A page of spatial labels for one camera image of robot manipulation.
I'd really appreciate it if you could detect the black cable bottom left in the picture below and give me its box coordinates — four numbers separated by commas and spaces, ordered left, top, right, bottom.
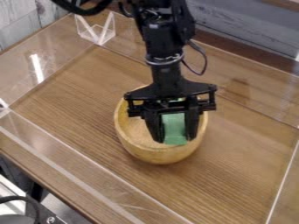
0, 195, 43, 224

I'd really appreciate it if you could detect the green rectangular block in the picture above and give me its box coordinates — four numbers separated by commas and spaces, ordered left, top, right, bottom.
163, 113, 187, 145

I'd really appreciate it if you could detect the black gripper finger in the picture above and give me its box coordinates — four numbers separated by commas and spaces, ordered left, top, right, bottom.
144, 111, 164, 143
184, 107, 200, 141

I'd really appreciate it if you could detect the brown wooden bowl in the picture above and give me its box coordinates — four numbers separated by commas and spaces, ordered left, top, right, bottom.
114, 99, 208, 165

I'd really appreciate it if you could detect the black metal table bracket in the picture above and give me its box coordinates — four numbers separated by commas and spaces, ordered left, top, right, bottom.
24, 194, 68, 224

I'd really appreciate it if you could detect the clear acrylic corner bracket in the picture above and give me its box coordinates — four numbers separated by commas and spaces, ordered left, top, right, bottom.
75, 12, 116, 46

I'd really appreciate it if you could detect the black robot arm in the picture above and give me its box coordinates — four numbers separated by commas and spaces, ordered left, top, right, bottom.
118, 0, 218, 145

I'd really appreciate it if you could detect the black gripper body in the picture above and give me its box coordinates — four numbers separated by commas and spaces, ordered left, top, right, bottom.
124, 62, 218, 117

